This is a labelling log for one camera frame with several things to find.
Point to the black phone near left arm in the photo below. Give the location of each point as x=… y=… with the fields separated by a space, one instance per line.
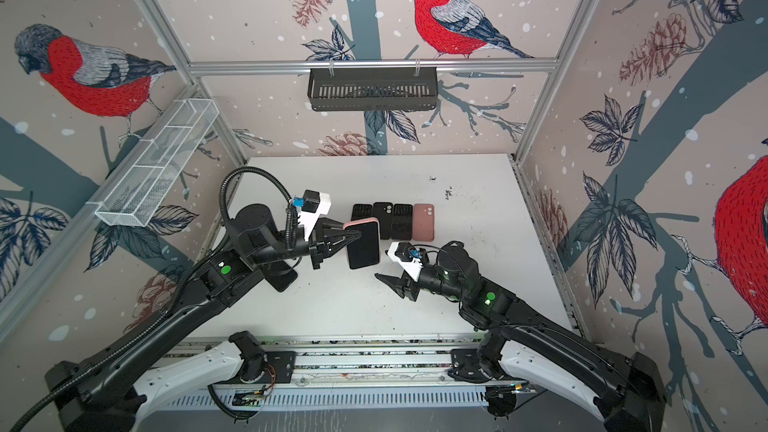
x=280 y=276

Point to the black wire wall basket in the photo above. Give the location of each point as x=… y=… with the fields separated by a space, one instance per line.
x=373 y=89

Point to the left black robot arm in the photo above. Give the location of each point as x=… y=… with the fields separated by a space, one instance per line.
x=115 y=389

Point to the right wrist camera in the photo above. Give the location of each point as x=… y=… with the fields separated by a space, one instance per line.
x=408 y=257

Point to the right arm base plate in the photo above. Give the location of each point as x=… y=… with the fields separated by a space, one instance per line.
x=466 y=367

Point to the pink phone case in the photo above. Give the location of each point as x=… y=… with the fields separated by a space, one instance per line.
x=423 y=222

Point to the black bare phone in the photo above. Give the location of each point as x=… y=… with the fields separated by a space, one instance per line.
x=402 y=222

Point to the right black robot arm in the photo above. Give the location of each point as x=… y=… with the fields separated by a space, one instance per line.
x=624 y=393

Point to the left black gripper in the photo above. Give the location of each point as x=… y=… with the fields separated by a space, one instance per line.
x=320 y=242

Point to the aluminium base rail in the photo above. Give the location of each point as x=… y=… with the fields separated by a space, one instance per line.
x=372 y=360

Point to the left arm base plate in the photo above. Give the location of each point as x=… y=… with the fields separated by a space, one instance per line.
x=271 y=367

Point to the purple phone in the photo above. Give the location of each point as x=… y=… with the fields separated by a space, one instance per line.
x=361 y=212

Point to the white mesh wall tray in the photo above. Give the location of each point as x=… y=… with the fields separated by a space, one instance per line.
x=140 y=190

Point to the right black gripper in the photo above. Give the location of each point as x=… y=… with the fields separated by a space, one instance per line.
x=402 y=285

